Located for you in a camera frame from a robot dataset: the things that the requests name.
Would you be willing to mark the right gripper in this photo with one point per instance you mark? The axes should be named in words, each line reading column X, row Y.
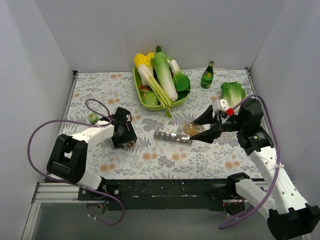
column 217, row 122

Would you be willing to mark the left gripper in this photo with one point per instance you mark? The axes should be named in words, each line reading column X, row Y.
column 127, row 141

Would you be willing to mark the grey weekly pill organizer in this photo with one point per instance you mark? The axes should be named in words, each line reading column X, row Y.
column 173, row 136

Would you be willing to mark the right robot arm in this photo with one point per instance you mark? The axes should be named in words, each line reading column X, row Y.
column 287, row 213

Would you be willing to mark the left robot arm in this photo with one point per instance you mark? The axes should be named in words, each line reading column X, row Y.
column 69, row 155

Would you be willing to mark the green pill bottle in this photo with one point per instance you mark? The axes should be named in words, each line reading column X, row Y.
column 93, row 118

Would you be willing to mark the romaine lettuce head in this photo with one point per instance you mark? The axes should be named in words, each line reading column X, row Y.
column 233, row 93

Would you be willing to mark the floral table mat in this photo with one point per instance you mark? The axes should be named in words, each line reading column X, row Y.
column 151, row 158

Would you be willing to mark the round green cabbage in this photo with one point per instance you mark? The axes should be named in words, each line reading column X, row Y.
column 150, row 99

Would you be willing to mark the green glass bottle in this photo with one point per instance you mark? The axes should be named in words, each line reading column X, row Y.
column 207, row 76

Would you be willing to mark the bok choy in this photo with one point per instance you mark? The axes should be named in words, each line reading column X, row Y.
column 180, row 80

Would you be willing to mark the celery stalks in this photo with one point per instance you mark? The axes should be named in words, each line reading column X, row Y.
column 163, row 98

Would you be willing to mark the green plastic basket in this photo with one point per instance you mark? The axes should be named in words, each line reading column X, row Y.
column 142, row 87

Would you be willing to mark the yellow leafy cabbage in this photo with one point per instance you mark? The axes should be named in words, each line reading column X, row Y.
column 146, row 60

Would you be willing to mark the napa cabbage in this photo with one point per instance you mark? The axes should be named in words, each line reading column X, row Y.
column 161, row 67

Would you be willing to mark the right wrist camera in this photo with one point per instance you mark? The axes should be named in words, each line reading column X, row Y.
column 221, row 107

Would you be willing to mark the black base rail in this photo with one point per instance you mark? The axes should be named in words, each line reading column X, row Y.
column 161, row 194

